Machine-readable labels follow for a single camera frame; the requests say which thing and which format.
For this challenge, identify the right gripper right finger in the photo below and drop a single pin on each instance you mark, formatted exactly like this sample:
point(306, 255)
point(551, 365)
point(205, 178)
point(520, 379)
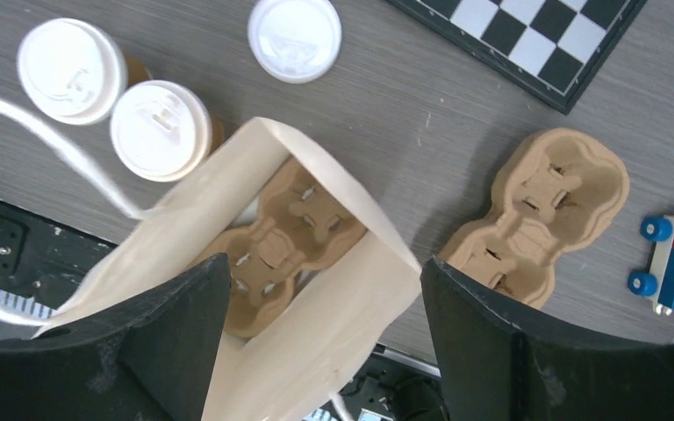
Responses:
point(503, 360)

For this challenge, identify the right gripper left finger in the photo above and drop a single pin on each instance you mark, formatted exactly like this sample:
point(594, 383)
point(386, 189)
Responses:
point(149, 357)

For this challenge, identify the brown paper bag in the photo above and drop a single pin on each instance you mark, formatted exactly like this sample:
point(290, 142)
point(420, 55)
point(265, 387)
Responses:
point(308, 353)

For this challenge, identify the stack of pulp cup carriers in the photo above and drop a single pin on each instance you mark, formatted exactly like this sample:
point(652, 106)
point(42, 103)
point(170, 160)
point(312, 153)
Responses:
point(558, 192)

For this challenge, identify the lifted pulp cup carrier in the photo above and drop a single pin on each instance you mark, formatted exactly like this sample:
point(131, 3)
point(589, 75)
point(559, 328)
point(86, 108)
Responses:
point(299, 227)

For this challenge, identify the brown paper cup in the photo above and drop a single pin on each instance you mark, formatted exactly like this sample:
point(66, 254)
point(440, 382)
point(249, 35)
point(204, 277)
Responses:
point(136, 71)
point(218, 134)

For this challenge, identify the stack of white lids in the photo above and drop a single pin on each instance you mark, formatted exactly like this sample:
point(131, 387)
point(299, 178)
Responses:
point(295, 41)

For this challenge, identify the black white chessboard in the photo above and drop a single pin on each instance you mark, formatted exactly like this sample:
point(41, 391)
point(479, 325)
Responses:
point(550, 48)

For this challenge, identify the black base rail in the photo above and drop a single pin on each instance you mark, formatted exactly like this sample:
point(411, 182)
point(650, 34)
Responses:
point(41, 262)

